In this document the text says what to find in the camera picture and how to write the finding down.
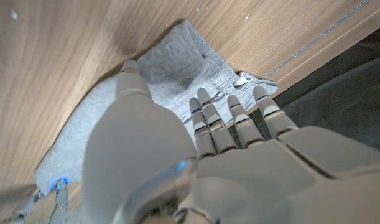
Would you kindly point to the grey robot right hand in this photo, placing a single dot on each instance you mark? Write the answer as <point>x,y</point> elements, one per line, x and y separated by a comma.
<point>61,199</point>

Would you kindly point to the grey cotton shorts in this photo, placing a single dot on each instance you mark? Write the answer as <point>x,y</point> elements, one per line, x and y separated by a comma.
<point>174,62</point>

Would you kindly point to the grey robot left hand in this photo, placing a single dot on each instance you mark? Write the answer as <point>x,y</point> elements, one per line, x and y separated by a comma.
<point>239,180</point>

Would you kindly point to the black backdrop curtain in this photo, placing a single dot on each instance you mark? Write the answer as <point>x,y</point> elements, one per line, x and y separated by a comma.
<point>348,93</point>

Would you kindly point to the grey tape outline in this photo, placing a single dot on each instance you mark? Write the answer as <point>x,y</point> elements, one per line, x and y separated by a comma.
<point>317,39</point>

